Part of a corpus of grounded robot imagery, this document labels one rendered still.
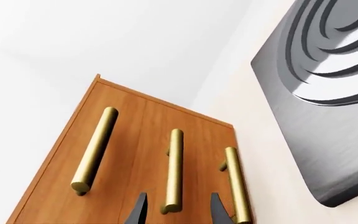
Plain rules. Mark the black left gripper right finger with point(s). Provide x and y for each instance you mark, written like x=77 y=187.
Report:
x=218 y=213

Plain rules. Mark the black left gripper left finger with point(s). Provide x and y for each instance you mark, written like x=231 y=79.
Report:
x=139 y=213

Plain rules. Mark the wooden cabinet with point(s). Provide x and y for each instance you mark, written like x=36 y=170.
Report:
x=166 y=105

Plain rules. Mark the flat black stove plate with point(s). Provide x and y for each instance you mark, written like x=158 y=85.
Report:
x=315 y=130

